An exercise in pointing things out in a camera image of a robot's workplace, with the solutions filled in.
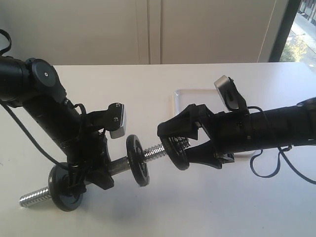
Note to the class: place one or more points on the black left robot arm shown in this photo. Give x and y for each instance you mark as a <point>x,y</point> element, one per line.
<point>34,85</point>

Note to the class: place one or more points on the black weight plate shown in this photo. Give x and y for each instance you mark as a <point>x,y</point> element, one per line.
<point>60,192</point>
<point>135,157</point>
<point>175,149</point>

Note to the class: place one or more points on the chrome threaded dumbbell bar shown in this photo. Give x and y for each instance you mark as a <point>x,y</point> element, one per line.
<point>114,167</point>

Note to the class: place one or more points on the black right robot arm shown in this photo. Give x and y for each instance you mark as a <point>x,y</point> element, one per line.
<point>294,125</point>

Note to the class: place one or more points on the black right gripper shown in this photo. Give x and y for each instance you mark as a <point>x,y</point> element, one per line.
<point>228,133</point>

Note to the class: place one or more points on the white rectangular plastic tray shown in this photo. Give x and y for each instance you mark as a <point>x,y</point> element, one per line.
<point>210,97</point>

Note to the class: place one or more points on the dark window frame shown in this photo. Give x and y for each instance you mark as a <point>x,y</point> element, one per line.
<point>284,30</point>

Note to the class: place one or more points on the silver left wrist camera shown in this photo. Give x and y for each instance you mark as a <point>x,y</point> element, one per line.
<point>114,120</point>

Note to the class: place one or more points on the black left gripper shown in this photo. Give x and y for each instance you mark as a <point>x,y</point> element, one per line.
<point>87,153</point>

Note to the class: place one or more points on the beige cabinet with doors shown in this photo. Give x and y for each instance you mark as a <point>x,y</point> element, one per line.
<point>113,32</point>

